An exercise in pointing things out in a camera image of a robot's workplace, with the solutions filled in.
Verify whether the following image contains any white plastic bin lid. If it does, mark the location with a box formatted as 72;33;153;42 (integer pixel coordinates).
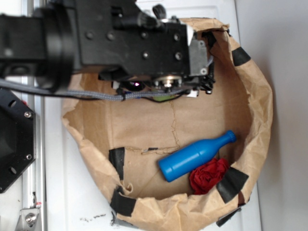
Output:
42;0;262;231

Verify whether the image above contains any green plush animal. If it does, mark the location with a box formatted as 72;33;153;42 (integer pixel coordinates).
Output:
152;95;174;102

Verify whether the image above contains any grey braided cable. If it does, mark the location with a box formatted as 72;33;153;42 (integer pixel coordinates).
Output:
0;78;154;102

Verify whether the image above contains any blue plastic bottle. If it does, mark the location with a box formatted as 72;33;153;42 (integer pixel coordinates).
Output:
158;130;236;182

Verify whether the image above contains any brown paper bag bin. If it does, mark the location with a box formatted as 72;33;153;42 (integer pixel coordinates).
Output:
62;18;273;231

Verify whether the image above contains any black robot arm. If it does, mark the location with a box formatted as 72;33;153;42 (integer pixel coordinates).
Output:
0;0;215;101

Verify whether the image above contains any aluminium frame rail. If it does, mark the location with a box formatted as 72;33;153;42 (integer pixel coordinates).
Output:
20;0;47;231

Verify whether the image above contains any red crumpled cloth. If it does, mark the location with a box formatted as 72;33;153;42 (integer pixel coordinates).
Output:
189;158;230;195

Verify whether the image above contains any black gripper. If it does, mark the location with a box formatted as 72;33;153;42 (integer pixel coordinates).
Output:
74;0;215;94

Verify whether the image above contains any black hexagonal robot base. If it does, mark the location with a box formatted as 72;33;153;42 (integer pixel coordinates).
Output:
0;88;35;193

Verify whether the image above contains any metal corner bracket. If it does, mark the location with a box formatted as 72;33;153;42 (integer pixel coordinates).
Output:
15;208;42;231

